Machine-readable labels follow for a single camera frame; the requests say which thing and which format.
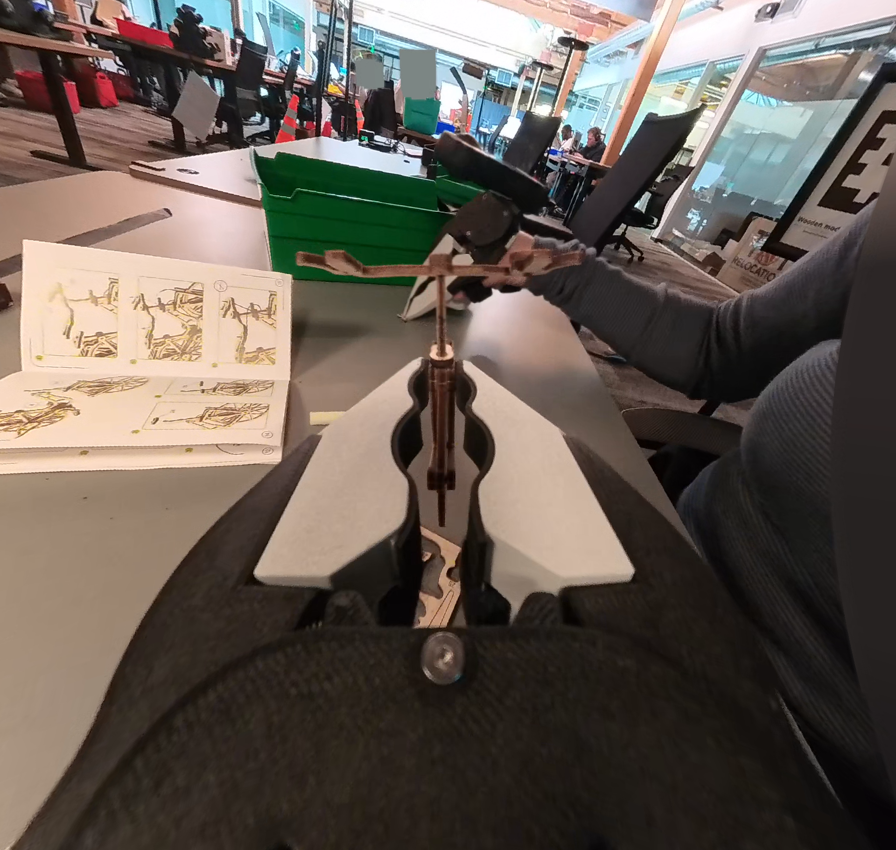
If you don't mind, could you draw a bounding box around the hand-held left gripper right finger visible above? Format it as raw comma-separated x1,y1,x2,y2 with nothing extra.
455,358,638,623

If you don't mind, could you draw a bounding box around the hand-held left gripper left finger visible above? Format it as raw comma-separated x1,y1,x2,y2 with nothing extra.
252,358,429,590

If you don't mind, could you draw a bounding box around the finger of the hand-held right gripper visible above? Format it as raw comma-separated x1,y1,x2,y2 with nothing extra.
399,232,478,323

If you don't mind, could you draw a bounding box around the wooden handlebar part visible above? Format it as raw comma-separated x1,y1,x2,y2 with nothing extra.
295,244,588,525

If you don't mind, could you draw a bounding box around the white instruction booklet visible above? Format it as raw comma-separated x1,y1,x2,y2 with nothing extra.
0,239,294,474

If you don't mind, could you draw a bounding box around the person's right forearm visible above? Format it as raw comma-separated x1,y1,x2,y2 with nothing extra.
521,202,876,404

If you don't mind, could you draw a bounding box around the wooden parts sheet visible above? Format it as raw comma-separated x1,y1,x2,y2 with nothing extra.
419,527,463,628

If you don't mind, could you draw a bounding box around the black office chair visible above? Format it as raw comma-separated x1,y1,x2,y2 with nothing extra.
566,104,708,264
500,111,564,175

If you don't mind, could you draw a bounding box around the green tote bag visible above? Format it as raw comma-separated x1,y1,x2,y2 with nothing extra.
402,96,442,135

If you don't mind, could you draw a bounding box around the printed cardboard box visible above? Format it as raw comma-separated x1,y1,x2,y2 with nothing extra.
715,214,779,292

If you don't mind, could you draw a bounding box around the grey board panel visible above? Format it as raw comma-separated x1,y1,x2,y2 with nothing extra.
171,69,222,141

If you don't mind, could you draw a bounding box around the white printed sign board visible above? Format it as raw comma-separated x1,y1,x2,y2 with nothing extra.
762,62,896,263

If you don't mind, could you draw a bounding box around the red storage bin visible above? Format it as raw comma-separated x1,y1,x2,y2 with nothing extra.
114,17,174,50
14,69,81,114
76,67,120,109

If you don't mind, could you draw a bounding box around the long brown table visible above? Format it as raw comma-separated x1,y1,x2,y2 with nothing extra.
0,24,116,172

